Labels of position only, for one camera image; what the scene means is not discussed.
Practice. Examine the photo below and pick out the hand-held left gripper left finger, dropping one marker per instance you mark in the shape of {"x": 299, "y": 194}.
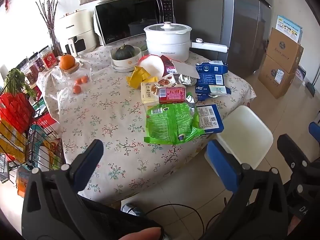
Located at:
{"x": 87, "y": 160}

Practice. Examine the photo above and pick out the broom with grey head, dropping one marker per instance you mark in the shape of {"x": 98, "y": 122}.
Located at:
{"x": 311, "y": 89}

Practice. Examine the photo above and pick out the yellow wrapper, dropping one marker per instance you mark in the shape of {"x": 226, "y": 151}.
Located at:
{"x": 137, "y": 77}

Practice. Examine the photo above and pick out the orange snack bag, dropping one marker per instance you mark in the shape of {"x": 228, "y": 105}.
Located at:
{"x": 23, "y": 182}

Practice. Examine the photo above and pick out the black microwave oven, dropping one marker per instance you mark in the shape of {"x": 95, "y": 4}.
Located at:
{"x": 120, "y": 17}

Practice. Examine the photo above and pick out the yellow cartons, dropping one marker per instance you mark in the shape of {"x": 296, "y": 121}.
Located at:
{"x": 12, "y": 142}

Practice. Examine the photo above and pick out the glass jar with wooden lid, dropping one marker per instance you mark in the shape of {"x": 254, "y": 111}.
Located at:
{"x": 72, "y": 68}

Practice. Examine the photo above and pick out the white flower print bowl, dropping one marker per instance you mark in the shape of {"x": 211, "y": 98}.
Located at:
{"x": 122, "y": 69}
{"x": 132, "y": 60}

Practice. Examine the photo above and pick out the red white paper bowl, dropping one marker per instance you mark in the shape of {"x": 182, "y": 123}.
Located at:
{"x": 152, "y": 65}

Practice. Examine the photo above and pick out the green leafy bundle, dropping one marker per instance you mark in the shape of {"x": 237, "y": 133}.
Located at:
{"x": 17, "y": 82}

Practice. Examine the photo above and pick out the cream air fryer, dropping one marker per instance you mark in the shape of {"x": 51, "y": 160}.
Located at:
{"x": 75, "y": 27}

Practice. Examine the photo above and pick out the dark cloth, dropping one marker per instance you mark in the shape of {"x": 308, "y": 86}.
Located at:
{"x": 120, "y": 215}

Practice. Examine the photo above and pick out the glass vase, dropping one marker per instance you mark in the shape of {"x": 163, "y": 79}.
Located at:
{"x": 56, "y": 47}

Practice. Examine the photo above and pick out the large orange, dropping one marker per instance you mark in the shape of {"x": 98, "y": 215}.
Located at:
{"x": 67, "y": 62}

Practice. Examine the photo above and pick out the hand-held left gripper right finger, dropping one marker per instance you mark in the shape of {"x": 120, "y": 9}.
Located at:
{"x": 222, "y": 165}

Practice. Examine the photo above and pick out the red carton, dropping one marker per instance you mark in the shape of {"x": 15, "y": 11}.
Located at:
{"x": 15, "y": 110}

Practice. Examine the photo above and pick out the green snack bag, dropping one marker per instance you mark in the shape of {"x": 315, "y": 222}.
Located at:
{"x": 170, "y": 122}

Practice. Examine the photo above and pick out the row of packaged dried goods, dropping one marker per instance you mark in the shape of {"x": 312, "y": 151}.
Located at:
{"x": 32, "y": 67}

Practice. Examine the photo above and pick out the blue carton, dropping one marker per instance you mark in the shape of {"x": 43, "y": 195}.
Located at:
{"x": 210, "y": 76}

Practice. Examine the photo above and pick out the red snack packet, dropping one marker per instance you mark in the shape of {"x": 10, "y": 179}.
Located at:
{"x": 172, "y": 95}

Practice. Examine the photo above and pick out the glass pot lid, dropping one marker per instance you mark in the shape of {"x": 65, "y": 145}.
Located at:
{"x": 160, "y": 28}

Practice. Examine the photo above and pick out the white electric pot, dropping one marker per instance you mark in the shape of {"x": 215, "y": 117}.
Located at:
{"x": 167, "y": 45}

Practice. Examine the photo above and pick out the dried branches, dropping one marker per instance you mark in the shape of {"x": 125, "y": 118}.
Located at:
{"x": 51, "y": 25}

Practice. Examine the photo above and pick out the red label jar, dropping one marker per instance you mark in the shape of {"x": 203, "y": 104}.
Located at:
{"x": 48, "y": 60}

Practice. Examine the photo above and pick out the grey refrigerator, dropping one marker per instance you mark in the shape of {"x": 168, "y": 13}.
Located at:
{"x": 237, "y": 30}

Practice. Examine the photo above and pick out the blue and white box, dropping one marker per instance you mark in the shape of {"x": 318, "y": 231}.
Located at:
{"x": 288, "y": 27}

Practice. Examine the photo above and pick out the blue bordered box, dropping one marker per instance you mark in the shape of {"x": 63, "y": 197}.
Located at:
{"x": 208, "y": 117}

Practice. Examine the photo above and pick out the person's left hand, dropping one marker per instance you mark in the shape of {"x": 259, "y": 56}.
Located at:
{"x": 142, "y": 234}

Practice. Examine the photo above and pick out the white snack packet with picture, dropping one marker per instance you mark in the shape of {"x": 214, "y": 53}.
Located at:
{"x": 162, "y": 82}

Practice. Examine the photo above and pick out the cream packet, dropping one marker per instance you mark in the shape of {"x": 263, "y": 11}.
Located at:
{"x": 147, "y": 92}

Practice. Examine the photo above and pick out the small tangerine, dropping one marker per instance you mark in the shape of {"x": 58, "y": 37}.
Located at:
{"x": 85, "y": 79}
{"x": 77, "y": 89}
{"x": 78, "y": 81}

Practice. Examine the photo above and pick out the white paper card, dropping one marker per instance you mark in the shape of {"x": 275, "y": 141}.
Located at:
{"x": 186, "y": 68}

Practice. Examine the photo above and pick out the red hanging ornament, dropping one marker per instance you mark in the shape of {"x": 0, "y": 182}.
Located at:
{"x": 7, "y": 5}

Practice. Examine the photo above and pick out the silvery wrapper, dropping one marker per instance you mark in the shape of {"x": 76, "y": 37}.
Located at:
{"x": 186, "y": 80}

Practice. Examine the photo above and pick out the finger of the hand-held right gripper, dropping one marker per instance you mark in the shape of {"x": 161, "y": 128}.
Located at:
{"x": 315, "y": 131}
{"x": 287, "y": 145}

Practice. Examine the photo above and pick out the dark purple box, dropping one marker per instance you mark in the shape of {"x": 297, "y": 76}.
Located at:
{"x": 300, "y": 72}

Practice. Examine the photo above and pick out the white plastic bin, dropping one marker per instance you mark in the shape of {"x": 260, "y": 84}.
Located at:
{"x": 245, "y": 130}

